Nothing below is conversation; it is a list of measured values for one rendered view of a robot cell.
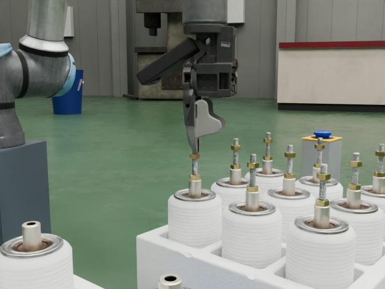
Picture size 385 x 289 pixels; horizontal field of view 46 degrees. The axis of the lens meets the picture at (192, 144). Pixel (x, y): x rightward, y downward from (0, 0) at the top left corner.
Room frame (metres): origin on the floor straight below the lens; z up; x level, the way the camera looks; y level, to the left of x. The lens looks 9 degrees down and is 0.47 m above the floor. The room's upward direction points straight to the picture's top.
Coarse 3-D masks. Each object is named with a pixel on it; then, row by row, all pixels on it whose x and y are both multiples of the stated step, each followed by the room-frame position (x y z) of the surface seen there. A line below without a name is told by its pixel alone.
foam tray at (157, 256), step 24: (144, 240) 0.75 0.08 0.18; (168, 240) 0.74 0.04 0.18; (144, 264) 0.75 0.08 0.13; (168, 264) 0.71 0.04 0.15; (192, 264) 0.68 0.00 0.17; (216, 264) 0.65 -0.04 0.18; (240, 264) 0.64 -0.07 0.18; (360, 264) 0.64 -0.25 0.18; (384, 264) 0.64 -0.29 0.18; (144, 288) 0.75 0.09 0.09; (192, 288) 0.68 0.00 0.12; (216, 288) 0.65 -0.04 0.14; (240, 288) 0.62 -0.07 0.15; (264, 288) 0.59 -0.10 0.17; (288, 288) 0.57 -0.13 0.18; (312, 288) 0.57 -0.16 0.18; (360, 288) 0.57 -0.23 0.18; (384, 288) 0.61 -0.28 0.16
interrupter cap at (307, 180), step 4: (308, 176) 0.91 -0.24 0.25; (312, 176) 0.91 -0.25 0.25; (300, 180) 0.87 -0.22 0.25; (304, 180) 0.88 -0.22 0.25; (308, 180) 0.88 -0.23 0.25; (328, 180) 0.88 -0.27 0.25; (332, 180) 0.88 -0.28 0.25; (336, 180) 0.87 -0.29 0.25; (304, 184) 0.85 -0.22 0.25; (308, 184) 0.85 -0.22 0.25; (312, 184) 0.84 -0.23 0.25; (316, 184) 0.84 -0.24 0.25; (328, 184) 0.84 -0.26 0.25; (332, 184) 0.84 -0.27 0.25; (336, 184) 0.85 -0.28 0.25
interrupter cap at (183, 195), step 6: (180, 192) 0.79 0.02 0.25; (186, 192) 0.79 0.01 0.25; (204, 192) 0.79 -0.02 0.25; (210, 192) 0.79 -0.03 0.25; (180, 198) 0.74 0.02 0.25; (186, 198) 0.74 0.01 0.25; (192, 198) 0.75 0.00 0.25; (198, 198) 0.75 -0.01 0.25; (204, 198) 0.74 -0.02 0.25; (210, 198) 0.75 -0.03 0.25
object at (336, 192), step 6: (300, 186) 0.85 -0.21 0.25; (306, 186) 0.85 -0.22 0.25; (312, 186) 0.84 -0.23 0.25; (330, 186) 0.84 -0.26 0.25; (336, 186) 0.84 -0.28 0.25; (342, 186) 0.86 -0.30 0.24; (312, 192) 0.83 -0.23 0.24; (318, 192) 0.83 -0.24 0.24; (330, 192) 0.83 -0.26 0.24; (336, 192) 0.83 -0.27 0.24; (342, 192) 0.85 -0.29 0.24; (330, 198) 0.83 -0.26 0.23; (336, 198) 0.83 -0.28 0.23
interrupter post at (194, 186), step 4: (188, 180) 0.77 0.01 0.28; (192, 180) 0.77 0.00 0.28; (196, 180) 0.77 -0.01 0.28; (200, 180) 0.77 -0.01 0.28; (188, 184) 0.77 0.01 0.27; (192, 184) 0.76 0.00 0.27; (196, 184) 0.76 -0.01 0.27; (200, 184) 0.77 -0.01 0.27; (188, 188) 0.77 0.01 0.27; (192, 188) 0.76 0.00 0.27; (196, 188) 0.76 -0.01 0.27; (200, 188) 0.77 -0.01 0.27; (188, 192) 0.77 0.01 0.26; (192, 192) 0.76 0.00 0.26; (196, 192) 0.76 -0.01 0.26; (200, 192) 0.77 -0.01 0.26; (192, 196) 0.76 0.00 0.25; (196, 196) 0.76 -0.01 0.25; (200, 196) 0.77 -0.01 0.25
